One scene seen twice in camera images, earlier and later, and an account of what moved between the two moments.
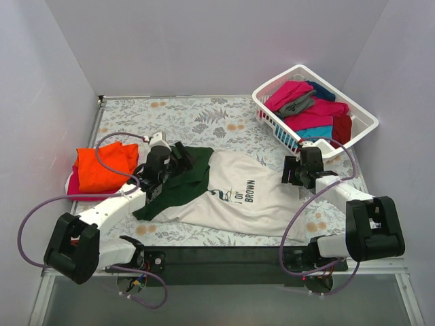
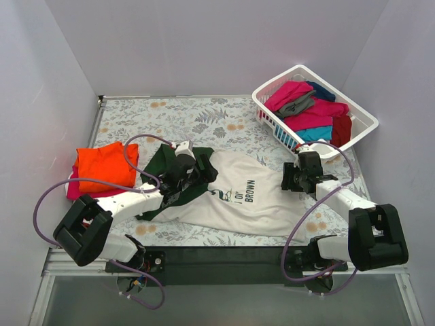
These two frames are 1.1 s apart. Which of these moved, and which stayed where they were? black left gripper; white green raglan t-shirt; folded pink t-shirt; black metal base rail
Moved: black left gripper
Stayed: white green raglan t-shirt; folded pink t-shirt; black metal base rail
